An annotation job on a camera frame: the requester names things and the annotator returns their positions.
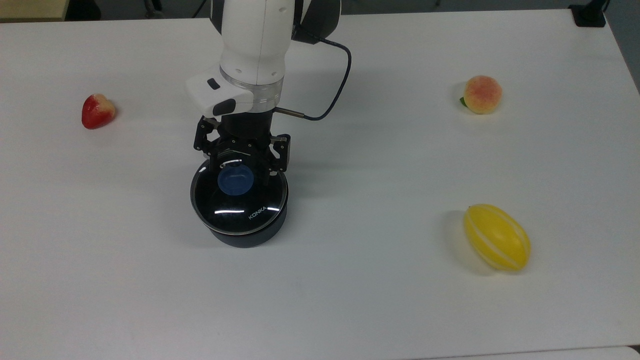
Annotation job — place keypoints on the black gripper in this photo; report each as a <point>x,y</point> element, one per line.
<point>246,129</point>

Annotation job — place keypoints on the glass lid with blue knob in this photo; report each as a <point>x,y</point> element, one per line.
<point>235,210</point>

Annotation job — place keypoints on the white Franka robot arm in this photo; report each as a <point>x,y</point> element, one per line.
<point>255,40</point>

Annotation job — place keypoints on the dark blue saucepan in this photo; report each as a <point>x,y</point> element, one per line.
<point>250,240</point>

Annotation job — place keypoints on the red toy strawberry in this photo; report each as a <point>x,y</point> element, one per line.
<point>97,111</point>

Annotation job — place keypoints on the toy peach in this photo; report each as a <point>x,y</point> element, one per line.
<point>482,95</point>

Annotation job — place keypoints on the tan wooden desk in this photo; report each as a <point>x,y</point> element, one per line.
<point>30,9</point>

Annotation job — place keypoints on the yellow toy melon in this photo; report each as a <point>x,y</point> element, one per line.
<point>497,237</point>

